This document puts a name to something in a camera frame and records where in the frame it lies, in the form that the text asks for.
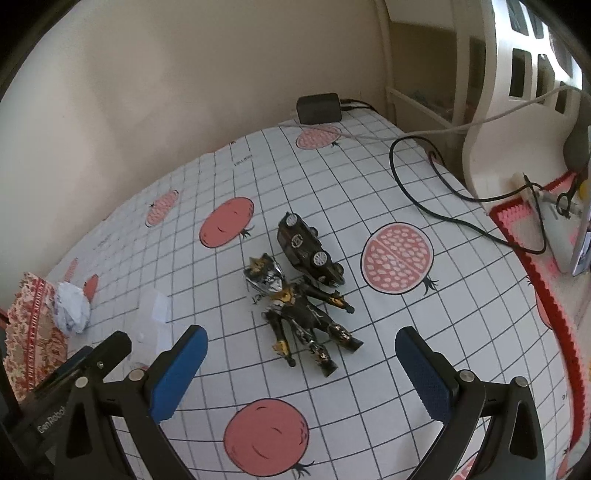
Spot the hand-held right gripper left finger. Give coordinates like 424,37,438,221
55,324,208,480

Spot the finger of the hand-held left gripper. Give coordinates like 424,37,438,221
28,345,95,398
85,330,133,386

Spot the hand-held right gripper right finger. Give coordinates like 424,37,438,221
394,326,548,480

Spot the floral cardboard box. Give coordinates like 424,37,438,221
0,272,70,407

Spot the white paper ball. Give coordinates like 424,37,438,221
53,281,92,334

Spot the black gold action figure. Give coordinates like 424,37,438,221
242,253,365,380

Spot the black toy car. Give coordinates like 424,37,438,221
277,212,346,287

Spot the desktop with grid tablecloth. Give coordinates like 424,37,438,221
0,113,591,480

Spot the clear plastic piece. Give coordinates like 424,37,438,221
131,288,171,356

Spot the white plastic chair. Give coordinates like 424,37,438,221
455,0,591,273

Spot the black power adapter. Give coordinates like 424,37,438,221
296,93,342,125

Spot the beige wooden shelf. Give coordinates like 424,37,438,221
379,0,467,139

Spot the black cable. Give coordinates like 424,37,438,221
390,136,548,256

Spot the white cable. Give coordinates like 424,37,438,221
288,83,591,141

